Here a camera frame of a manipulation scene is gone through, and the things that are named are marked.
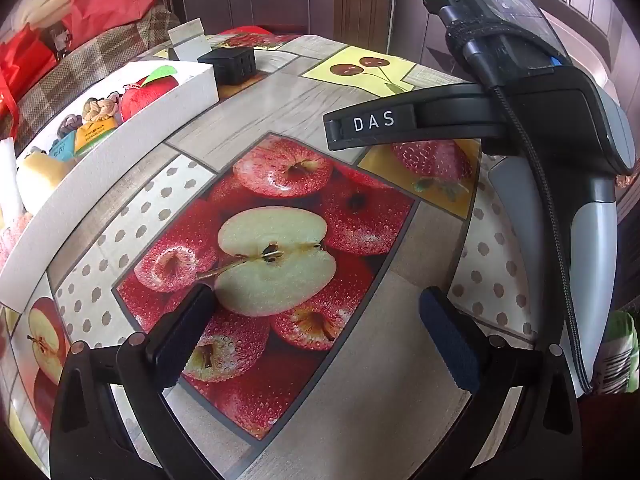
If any white cardboard box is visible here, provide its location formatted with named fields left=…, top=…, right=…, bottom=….
left=0, top=60, right=221, bottom=311

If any black braided cable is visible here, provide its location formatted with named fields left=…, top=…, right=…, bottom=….
left=462, top=35, right=596, bottom=393

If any red flat packet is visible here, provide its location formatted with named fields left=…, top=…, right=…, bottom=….
left=226, top=24, right=277, bottom=37

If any red plush apple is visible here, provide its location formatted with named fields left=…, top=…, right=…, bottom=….
left=120, top=66, right=181, bottom=122

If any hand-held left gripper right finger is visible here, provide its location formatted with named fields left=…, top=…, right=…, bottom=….
left=419, top=286, right=583, bottom=480

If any beige rope knot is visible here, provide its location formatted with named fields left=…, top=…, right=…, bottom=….
left=82, top=97, right=121, bottom=123

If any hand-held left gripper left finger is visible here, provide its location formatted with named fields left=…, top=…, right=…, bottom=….
left=49, top=284, right=236, bottom=480

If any yellow tissue packet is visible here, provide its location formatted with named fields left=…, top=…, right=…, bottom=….
left=75, top=119, right=123, bottom=156

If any pale yellow plush toy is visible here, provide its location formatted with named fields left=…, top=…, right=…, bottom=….
left=15, top=152, right=76, bottom=211

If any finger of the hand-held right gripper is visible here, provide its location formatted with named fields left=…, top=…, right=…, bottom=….
left=322, top=82, right=506, bottom=153

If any blue-grey rope knot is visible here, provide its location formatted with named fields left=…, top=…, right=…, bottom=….
left=56, top=114, right=83, bottom=137

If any plaid sofa cover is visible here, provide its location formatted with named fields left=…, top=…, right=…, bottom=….
left=10, top=7, right=181, bottom=156

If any pink plush toy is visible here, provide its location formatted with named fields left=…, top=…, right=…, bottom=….
left=0, top=212, right=33, bottom=271

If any red tote bag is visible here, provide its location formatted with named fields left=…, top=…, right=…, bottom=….
left=0, top=25, right=61, bottom=121

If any green and white bag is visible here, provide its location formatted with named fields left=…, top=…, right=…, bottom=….
left=595, top=310, right=640, bottom=396

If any black power cube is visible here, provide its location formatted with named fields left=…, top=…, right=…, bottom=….
left=197, top=49, right=257, bottom=86

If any dark item with white tag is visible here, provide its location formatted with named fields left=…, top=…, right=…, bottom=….
left=47, top=25, right=73, bottom=57

